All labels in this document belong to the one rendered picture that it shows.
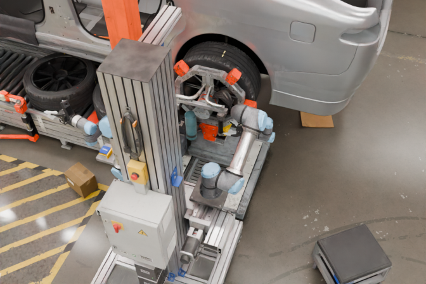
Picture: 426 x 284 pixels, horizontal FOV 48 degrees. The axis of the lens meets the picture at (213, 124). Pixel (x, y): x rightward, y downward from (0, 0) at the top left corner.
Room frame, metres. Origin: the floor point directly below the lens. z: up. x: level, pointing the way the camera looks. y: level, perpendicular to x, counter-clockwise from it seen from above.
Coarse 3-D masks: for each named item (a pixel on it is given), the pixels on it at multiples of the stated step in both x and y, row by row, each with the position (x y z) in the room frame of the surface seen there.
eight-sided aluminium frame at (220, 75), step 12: (192, 72) 2.63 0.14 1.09; (204, 72) 2.60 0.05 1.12; (216, 72) 2.62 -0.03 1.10; (180, 84) 2.69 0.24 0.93; (228, 84) 2.54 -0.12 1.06; (240, 96) 2.50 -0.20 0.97; (192, 108) 2.69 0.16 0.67; (204, 120) 2.61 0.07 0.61; (216, 120) 2.62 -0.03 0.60; (228, 120) 2.54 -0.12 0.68
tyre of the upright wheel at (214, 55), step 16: (192, 48) 2.93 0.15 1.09; (208, 48) 2.81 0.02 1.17; (224, 48) 2.80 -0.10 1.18; (192, 64) 2.73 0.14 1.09; (208, 64) 2.68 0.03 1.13; (224, 64) 2.64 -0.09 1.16; (240, 64) 2.69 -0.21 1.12; (240, 80) 2.59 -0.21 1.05; (256, 80) 2.68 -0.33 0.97; (256, 96) 2.64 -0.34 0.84
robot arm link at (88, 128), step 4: (80, 120) 2.02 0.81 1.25; (84, 120) 2.01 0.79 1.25; (88, 120) 2.02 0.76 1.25; (76, 124) 2.00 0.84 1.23; (80, 124) 1.99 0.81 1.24; (84, 124) 1.98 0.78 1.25; (88, 124) 1.98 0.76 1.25; (92, 124) 1.98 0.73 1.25; (80, 128) 1.98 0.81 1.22; (84, 128) 1.97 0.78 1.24; (88, 128) 1.96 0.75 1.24; (92, 128) 1.97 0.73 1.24; (96, 128) 1.99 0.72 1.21; (84, 132) 1.97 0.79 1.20; (88, 132) 1.95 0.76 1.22; (92, 132) 1.96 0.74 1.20
